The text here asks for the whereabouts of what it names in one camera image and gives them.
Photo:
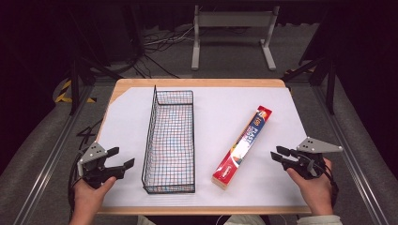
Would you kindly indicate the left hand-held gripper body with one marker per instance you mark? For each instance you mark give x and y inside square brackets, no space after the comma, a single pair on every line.
[91,153]

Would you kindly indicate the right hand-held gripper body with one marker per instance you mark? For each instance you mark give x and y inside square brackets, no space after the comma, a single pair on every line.
[313,150]

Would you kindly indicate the person's right hand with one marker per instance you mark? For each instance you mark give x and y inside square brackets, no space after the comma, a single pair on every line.
[314,190]

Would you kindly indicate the person's left hand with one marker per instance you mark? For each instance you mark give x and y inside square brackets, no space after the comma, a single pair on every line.
[89,197]

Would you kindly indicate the long red blue foil box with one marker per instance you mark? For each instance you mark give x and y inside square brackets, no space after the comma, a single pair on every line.
[242,146]

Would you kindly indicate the yellow black hazard tape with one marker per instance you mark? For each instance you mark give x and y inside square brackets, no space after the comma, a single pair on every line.
[66,90]

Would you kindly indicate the white paper sheet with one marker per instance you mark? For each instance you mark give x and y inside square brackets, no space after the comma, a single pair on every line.
[219,103]

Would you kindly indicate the grey metal stand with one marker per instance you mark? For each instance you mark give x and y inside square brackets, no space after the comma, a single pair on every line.
[233,19]

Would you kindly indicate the aluminium floor rail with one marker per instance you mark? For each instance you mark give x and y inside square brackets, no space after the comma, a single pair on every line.
[53,156]
[347,146]

